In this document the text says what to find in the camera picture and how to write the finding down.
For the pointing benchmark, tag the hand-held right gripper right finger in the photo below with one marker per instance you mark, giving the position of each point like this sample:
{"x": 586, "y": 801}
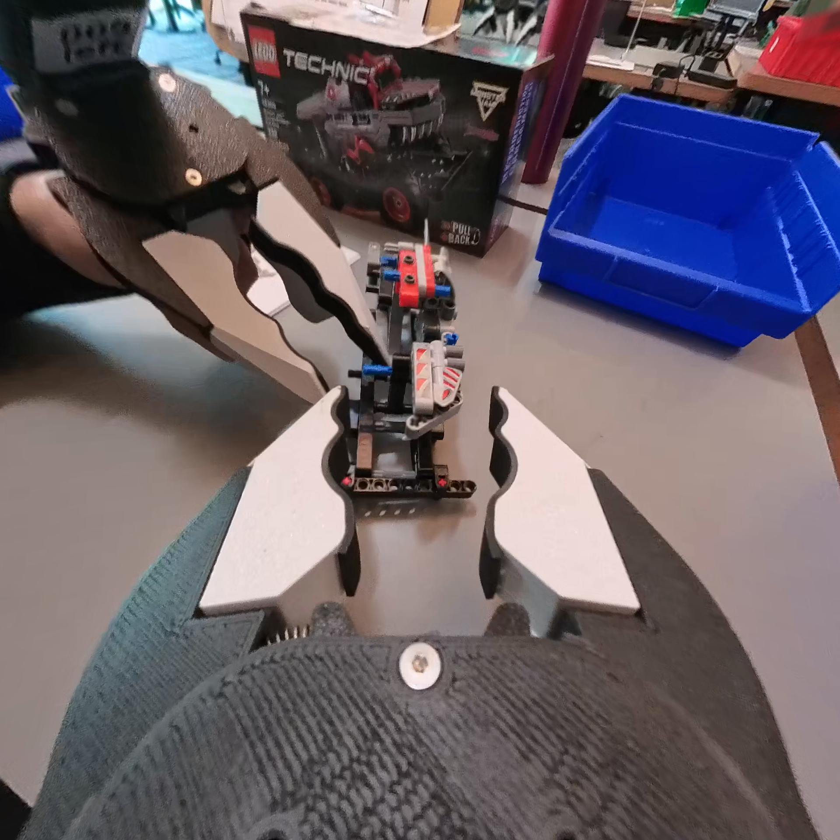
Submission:
{"x": 558, "y": 525}

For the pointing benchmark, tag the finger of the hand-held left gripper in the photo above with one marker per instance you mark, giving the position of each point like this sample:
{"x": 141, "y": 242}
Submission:
{"x": 308, "y": 256}
{"x": 197, "y": 275}

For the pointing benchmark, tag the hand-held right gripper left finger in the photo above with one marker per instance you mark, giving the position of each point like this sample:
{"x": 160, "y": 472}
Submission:
{"x": 282, "y": 525}

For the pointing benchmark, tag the blue toy brick pin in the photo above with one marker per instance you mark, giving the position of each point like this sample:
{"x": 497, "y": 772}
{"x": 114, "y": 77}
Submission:
{"x": 377, "y": 371}

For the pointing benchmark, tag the grey red toy brick truck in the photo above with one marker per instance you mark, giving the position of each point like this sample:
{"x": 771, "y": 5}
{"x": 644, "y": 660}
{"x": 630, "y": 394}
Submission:
{"x": 430, "y": 380}

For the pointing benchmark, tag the person's left hand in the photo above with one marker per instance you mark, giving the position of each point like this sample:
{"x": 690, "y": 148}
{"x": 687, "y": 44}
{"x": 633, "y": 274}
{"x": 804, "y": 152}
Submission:
{"x": 46, "y": 223}

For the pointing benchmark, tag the black toy set box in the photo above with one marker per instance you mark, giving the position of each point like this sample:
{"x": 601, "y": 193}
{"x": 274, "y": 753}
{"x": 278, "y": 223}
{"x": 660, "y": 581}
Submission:
{"x": 394, "y": 131}

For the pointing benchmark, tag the blue plastic storage bin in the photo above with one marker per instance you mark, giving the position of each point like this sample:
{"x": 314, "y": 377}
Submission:
{"x": 656, "y": 229}

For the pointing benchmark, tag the black power adapter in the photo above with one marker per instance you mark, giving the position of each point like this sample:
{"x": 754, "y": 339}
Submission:
{"x": 712, "y": 77}

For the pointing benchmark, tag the wooden background table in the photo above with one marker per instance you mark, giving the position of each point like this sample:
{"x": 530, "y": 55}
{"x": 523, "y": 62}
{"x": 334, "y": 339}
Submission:
{"x": 774, "y": 82}

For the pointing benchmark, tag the red ribbed basket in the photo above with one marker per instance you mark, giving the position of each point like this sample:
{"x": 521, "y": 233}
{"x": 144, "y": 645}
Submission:
{"x": 800, "y": 52}

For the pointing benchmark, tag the maroon cylinder post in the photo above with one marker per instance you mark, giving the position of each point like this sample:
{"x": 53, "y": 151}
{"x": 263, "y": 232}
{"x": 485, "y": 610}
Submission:
{"x": 564, "y": 85}

